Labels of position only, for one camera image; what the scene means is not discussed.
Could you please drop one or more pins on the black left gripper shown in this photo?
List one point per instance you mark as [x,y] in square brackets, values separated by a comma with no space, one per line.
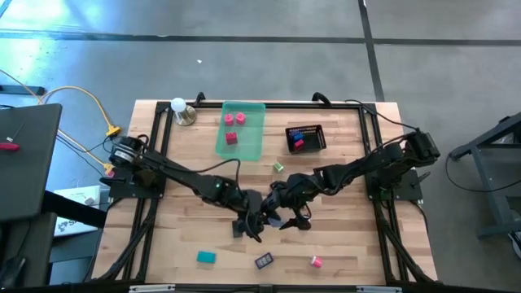
[252,203]

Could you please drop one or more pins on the green white USB charger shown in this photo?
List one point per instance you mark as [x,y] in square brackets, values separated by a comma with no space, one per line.
[278,167]

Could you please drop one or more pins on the white printed box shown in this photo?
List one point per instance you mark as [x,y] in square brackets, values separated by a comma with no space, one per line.
[73,193]

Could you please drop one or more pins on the black metal cart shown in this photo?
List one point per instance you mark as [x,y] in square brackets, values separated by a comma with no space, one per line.
[492,195]

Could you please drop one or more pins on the dark grey desk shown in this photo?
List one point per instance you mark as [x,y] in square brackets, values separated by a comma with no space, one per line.
[28,175]

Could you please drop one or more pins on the black flat rectangular box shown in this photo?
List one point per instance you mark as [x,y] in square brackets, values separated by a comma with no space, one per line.
[236,230]

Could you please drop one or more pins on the white bulb brass base lamp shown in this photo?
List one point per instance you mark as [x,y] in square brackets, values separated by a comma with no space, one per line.
[185,116]

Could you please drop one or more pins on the black arched bracket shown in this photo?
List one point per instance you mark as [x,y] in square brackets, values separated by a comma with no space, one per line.
[320,97]
[199,98]

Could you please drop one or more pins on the black floor bar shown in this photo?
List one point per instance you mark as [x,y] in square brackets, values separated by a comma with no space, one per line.
[20,90]

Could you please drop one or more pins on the black plastic mesh basket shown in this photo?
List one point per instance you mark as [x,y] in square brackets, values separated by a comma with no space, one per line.
[317,140]

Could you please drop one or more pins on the black aluminium rig frame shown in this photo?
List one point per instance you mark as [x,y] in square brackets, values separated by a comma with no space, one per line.
[209,105]

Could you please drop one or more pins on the silver aluminium bracket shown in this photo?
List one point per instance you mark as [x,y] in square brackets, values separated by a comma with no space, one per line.
[151,288]
[378,289]

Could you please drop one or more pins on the teal rectangular box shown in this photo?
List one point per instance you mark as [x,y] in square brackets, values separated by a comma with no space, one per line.
[206,257]

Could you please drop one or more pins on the translucent green plastic tray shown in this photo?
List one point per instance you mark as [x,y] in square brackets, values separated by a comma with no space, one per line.
[248,142]

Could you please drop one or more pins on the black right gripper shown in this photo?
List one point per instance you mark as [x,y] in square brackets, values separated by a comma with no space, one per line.
[299,189]

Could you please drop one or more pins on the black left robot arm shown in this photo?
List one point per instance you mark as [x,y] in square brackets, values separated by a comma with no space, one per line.
[179,175]

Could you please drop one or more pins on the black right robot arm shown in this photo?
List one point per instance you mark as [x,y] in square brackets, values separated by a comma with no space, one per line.
[358,167]

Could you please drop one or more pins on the red USB charger cube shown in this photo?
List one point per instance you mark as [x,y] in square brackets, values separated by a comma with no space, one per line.
[231,137]

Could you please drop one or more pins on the white pink USB charger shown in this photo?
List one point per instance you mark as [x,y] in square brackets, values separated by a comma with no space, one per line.
[316,261]

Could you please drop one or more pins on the dark blue digital display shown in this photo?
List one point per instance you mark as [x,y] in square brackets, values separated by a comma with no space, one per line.
[264,260]

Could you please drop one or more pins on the person's shoe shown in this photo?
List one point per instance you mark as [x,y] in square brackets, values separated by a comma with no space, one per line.
[517,244]

